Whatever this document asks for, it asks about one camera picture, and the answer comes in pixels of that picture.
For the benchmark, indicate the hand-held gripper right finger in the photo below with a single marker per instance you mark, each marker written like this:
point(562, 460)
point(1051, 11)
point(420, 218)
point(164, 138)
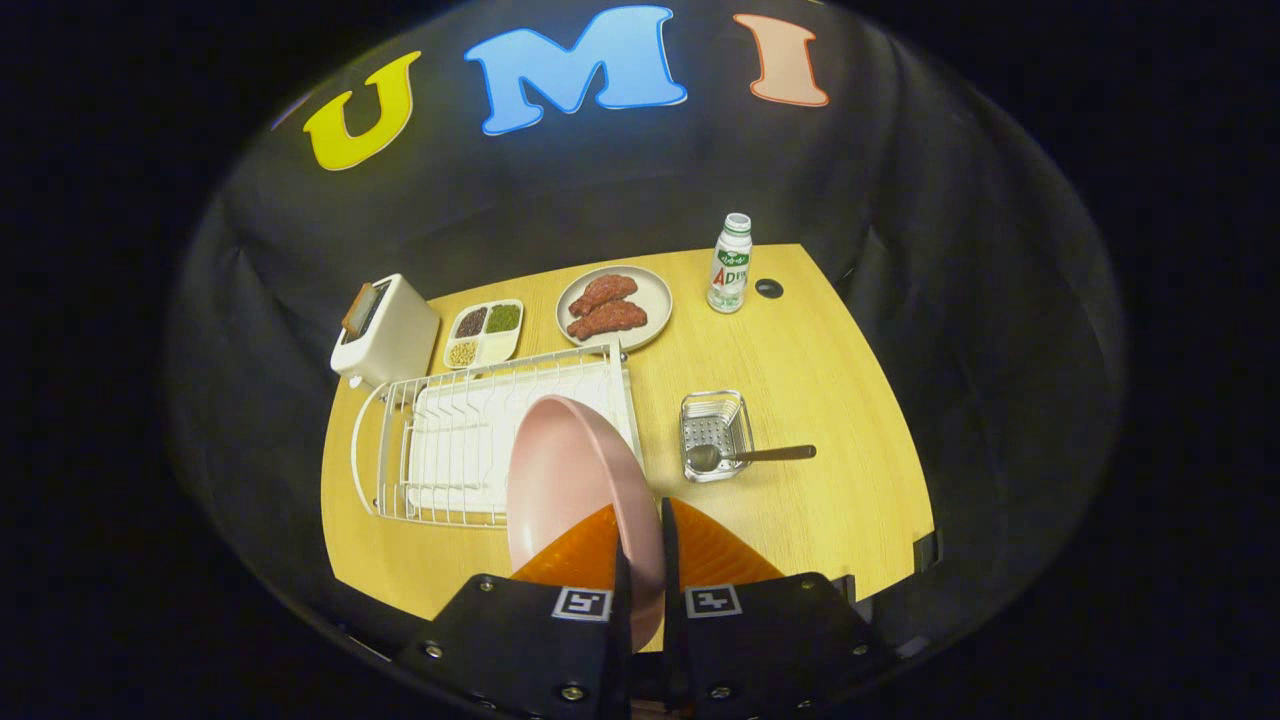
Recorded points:
point(672, 640)

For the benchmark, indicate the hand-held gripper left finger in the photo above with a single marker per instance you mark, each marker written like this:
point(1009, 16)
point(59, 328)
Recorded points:
point(620, 660)

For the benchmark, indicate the pink plate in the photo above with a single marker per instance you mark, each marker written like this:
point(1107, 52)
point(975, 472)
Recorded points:
point(570, 470)

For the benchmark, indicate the small metal basket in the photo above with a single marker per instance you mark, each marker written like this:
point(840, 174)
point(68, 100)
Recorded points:
point(715, 415)

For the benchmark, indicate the beige round plate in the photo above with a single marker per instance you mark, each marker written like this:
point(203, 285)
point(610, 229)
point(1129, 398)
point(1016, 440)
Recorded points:
point(655, 295)

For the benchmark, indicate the white drain tray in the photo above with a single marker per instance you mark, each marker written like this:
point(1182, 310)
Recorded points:
point(470, 440)

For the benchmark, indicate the black table edge clamp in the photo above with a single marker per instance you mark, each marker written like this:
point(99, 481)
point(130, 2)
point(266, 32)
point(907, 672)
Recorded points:
point(928, 552)

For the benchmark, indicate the red meat piece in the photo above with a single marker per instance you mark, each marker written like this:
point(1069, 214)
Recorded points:
point(610, 320)
point(603, 292)

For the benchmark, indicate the white divided seed tray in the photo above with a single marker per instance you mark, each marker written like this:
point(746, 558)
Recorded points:
point(484, 335)

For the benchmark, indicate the white bottle with green label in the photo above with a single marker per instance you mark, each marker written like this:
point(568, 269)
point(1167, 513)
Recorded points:
point(730, 270)

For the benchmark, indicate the white toaster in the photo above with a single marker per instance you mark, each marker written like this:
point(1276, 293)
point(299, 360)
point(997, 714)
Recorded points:
point(395, 335)

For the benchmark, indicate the toast slice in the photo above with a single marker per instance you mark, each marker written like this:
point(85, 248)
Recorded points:
point(358, 310)

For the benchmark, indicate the black backdrop cloth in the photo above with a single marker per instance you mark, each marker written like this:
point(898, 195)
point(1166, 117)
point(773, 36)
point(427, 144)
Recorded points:
point(950, 250)

